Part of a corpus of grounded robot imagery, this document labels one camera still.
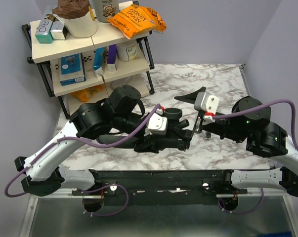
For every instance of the grey white item lower shelf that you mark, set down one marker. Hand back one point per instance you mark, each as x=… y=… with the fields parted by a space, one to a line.
x=120 y=82

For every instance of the white yellow cup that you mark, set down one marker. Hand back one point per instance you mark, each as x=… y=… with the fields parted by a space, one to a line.
x=127 y=51

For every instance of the orange honey dijon chip bag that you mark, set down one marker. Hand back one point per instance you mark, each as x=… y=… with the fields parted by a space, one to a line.
x=134 y=20

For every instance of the teal white box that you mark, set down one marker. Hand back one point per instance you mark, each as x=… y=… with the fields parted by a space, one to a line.
x=43 y=34

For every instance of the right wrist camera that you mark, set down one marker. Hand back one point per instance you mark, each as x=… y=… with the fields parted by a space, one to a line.
x=208 y=104

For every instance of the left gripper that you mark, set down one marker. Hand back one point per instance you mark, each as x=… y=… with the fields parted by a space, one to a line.
x=148 y=146

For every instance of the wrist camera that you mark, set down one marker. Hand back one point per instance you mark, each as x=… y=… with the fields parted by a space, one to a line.
x=157 y=125
x=208 y=104

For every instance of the blue white tube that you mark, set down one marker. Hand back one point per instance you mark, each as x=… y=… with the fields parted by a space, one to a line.
x=99 y=62

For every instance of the blue razor box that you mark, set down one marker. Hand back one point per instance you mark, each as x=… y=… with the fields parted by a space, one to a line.
x=71 y=69

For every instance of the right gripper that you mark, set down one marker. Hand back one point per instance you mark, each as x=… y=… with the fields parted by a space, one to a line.
x=191 y=97

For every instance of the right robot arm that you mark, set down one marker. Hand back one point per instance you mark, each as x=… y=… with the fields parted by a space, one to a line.
x=249 y=121

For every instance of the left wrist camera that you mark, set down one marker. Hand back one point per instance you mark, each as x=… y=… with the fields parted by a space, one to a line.
x=157 y=125

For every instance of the purple white tube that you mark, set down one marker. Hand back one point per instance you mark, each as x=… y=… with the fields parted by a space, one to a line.
x=112 y=58

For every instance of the silver white box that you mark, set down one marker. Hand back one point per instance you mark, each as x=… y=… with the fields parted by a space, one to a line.
x=58 y=31

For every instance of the beige black shelf rack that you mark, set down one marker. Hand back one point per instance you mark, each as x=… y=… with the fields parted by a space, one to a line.
x=46 y=57

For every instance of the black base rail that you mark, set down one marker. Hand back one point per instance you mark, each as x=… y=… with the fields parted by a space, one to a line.
x=175 y=187

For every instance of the orange snack bag lower shelf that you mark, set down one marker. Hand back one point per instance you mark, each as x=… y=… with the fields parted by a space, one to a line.
x=84 y=95

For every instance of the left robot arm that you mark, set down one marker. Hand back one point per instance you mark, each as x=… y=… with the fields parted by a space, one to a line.
x=104 y=124

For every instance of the grey tee pipe fitting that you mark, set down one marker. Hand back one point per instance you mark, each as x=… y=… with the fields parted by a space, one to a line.
x=177 y=135

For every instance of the white skull cup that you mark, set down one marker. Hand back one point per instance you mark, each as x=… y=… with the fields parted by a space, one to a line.
x=105 y=9

